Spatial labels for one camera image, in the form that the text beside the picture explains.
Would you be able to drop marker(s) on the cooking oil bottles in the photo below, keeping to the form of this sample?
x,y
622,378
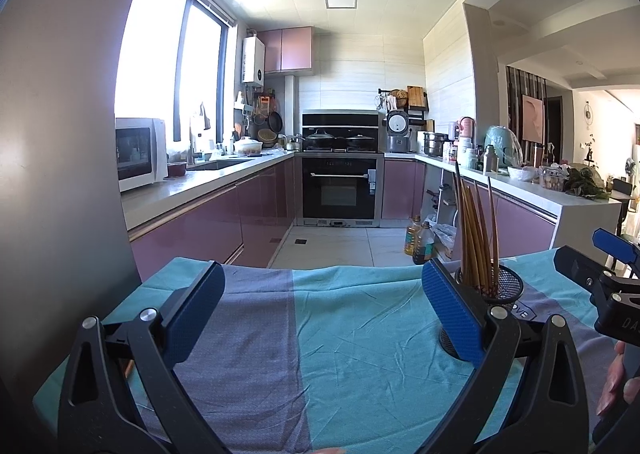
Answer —
x,y
425,246

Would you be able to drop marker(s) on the silver rice cooker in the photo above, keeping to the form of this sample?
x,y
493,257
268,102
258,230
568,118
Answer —
x,y
398,131

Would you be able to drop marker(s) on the kitchen window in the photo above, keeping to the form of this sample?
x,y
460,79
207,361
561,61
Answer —
x,y
150,58

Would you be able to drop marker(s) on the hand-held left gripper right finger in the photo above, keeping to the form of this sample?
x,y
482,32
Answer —
x,y
452,314

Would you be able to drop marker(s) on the wooden cutting board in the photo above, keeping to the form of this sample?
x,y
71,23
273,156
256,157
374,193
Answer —
x,y
416,97

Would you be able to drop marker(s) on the black lidded wok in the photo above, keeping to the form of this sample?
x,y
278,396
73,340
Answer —
x,y
320,138

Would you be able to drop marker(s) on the framed wall picture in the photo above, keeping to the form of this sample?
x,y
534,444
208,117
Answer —
x,y
533,118

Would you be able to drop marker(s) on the dark red bowl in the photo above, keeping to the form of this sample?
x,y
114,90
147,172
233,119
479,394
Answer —
x,y
177,168

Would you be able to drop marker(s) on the pink kitchen base cabinet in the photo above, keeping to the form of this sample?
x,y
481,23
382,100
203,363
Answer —
x,y
525,224
210,219

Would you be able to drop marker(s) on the pink wall cabinet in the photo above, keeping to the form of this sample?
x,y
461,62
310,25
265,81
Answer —
x,y
287,48

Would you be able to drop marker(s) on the clear food container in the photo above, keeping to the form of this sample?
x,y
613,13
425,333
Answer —
x,y
552,178

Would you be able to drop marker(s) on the white water heater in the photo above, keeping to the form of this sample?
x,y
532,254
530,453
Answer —
x,y
253,61

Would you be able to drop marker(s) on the black frying pan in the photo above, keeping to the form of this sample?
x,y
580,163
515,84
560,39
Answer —
x,y
275,121

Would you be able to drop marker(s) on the yellow cooking oil bottle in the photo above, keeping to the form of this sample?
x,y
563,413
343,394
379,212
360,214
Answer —
x,y
411,236

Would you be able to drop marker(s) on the bundle of wooden chopsticks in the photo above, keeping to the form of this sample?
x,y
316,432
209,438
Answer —
x,y
472,244

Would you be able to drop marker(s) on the grey refrigerator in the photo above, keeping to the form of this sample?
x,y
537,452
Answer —
x,y
65,158

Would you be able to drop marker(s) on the black built-in oven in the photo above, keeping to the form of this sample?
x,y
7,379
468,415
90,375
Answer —
x,y
342,189

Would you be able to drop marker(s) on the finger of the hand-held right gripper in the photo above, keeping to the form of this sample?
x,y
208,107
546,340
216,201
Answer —
x,y
615,245
575,264

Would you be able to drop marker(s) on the black integrated stove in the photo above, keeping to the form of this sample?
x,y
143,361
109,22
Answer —
x,y
342,119

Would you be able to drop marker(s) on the white plastic bag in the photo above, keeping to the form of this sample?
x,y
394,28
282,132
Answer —
x,y
445,236

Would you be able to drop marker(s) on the black mesh utensil holder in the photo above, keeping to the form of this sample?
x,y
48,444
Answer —
x,y
507,281

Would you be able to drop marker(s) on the metal kettle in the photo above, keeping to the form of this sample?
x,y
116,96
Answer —
x,y
294,142

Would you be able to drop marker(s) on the white microwave oven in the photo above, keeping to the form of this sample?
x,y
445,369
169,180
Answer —
x,y
160,148

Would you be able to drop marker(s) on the green leafy vegetables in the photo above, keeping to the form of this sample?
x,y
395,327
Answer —
x,y
582,181

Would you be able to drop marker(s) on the person's right hand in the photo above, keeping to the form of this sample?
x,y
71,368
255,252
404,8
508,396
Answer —
x,y
612,384

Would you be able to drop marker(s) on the steel stock pot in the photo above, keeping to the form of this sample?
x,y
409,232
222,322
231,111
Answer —
x,y
436,143

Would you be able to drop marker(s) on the white casserole pot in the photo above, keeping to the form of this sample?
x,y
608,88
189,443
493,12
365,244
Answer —
x,y
248,146

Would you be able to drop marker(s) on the metal sink faucet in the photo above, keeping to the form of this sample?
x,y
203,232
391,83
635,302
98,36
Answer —
x,y
192,143

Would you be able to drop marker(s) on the steel thermos flask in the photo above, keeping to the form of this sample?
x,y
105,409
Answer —
x,y
490,158

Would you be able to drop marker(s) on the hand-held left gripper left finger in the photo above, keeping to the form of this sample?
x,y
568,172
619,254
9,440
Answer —
x,y
195,304

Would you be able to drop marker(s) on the pale green air fryer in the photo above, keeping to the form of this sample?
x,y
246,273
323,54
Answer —
x,y
502,146

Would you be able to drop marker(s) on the teal and purple printed tablecloth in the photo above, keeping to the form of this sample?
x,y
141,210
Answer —
x,y
350,334

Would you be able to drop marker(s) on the pink electric kettle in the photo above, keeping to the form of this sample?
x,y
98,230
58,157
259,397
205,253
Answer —
x,y
466,128

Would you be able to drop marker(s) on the black lidded pot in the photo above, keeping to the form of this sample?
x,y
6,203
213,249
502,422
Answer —
x,y
360,141

